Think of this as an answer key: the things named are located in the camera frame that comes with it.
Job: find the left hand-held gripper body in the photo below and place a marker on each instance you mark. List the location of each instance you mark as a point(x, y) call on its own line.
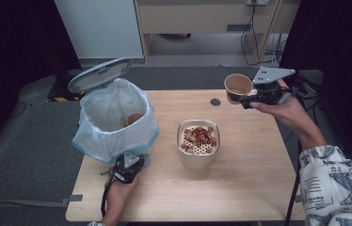
point(128, 166)

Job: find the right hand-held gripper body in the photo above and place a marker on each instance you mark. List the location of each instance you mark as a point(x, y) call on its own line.
point(271, 92)

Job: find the brown paper cup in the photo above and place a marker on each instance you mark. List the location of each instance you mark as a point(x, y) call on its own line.
point(238, 84)
point(132, 119)

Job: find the white lidded trash bin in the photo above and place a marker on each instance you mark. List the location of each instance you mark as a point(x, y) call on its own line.
point(99, 75)

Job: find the person's right hand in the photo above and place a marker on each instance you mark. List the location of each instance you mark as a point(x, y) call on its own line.
point(290, 113)

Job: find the person's left hand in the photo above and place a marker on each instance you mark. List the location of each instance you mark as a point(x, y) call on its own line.
point(117, 197)

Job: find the grey table grommet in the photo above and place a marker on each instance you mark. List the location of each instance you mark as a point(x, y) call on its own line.
point(215, 102)

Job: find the pile of brown food scraps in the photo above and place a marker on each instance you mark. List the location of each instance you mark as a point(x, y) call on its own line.
point(200, 138)

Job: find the grey tape strip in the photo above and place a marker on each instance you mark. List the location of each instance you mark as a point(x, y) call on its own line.
point(298, 198)
point(75, 198)

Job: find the metal bowl of food scraps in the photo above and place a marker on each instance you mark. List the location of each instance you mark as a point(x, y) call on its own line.
point(196, 163)

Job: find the dark curtain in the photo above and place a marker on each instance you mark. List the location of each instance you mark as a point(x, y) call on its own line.
point(14, 47)
point(337, 37)

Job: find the white power socket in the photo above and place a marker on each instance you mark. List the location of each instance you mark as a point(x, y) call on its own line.
point(257, 2)

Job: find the light wooden desk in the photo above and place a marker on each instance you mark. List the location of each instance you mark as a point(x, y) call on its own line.
point(189, 19)

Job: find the black yellow-striped stand base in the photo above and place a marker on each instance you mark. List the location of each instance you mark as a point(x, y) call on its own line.
point(58, 94)

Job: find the person's patterned white sleeve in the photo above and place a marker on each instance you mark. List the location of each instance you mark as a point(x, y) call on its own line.
point(337, 188)

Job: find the white cabinet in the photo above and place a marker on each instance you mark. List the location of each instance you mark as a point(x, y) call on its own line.
point(99, 28)

